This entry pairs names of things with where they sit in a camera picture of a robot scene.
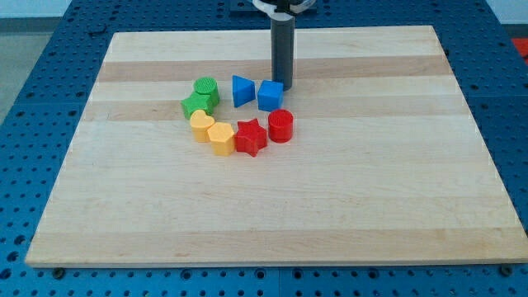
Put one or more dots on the blue cube block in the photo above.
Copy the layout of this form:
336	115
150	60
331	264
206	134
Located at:
270	96

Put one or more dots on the red star block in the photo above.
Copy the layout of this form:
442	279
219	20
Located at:
250	138

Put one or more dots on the red cylinder block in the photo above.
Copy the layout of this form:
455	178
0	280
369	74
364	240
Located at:
280	125

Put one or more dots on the yellow pentagon block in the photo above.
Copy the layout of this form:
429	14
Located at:
221	136

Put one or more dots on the blue triangle block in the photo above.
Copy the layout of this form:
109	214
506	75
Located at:
243	91

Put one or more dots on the yellow heart block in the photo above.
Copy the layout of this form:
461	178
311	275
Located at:
200	122

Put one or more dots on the green star block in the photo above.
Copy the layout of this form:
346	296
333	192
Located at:
195	102

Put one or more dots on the green cylinder block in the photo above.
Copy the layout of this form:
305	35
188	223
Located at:
207	86

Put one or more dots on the light wooden board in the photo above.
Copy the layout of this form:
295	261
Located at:
386	165

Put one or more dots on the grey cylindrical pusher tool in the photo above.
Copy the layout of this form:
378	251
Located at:
282	49

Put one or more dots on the red object at right edge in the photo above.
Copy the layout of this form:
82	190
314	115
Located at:
521	45

